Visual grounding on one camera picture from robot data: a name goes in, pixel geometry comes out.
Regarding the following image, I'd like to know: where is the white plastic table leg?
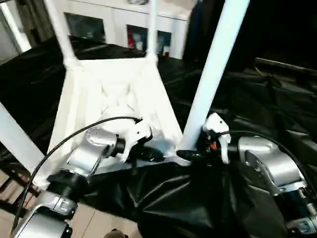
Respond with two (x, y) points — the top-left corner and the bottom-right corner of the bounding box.
(145, 0), (160, 62)
(44, 0), (81, 66)
(177, 0), (251, 152)
(0, 103), (45, 174)

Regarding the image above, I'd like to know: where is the black plastic mat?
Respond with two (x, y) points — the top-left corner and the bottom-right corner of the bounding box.
(0, 37), (317, 238)

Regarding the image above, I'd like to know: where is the red carton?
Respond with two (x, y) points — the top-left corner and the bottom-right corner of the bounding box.
(126, 29), (135, 50)

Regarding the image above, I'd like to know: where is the black cabinet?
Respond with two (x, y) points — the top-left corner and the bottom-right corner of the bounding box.
(183, 0), (258, 65)

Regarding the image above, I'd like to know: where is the white cabinet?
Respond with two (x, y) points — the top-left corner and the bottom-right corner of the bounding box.
(50, 0), (191, 59)

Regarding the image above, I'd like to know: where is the black metal stand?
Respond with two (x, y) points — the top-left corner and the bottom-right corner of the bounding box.
(0, 169), (35, 219)

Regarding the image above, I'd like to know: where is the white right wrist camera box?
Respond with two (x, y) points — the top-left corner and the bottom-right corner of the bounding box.
(202, 113), (231, 165)

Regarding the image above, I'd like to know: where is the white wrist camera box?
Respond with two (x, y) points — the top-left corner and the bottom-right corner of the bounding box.
(116, 119), (153, 163)
(202, 113), (231, 165)

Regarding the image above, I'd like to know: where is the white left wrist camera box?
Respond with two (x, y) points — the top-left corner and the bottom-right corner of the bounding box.
(116, 119), (153, 163)

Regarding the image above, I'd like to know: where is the red cable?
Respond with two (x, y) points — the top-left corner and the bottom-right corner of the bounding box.
(20, 186), (38, 209)

